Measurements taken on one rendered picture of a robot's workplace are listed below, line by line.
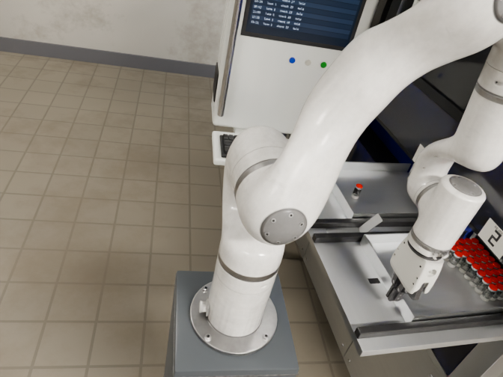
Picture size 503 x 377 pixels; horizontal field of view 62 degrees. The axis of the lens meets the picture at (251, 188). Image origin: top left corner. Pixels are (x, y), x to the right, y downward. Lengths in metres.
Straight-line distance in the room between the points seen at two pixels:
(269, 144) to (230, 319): 0.37
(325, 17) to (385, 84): 0.98
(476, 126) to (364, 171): 0.77
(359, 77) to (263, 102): 1.07
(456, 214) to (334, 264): 0.37
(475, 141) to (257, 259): 0.41
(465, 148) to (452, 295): 0.51
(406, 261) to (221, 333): 0.42
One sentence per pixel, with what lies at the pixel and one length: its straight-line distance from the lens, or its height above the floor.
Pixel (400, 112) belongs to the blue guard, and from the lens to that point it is 1.51.
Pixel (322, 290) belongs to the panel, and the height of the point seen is 0.15.
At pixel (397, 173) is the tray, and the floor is 0.88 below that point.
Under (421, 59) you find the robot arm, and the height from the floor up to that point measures 1.48.
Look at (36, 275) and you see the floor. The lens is 2.17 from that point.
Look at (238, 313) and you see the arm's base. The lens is 0.84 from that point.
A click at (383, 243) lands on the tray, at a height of 0.88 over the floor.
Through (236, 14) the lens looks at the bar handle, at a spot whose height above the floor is 1.25.
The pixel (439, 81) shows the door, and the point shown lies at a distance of 1.40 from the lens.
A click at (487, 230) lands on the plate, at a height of 1.02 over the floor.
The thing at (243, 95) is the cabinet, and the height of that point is 0.95.
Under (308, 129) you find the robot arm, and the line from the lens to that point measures 0.60.
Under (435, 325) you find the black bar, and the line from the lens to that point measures 1.07.
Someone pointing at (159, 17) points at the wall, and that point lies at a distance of 3.95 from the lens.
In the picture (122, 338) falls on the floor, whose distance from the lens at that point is 1.93.
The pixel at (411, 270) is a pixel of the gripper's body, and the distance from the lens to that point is 0.96.
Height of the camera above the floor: 1.63
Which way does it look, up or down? 37 degrees down
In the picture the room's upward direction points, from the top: 13 degrees clockwise
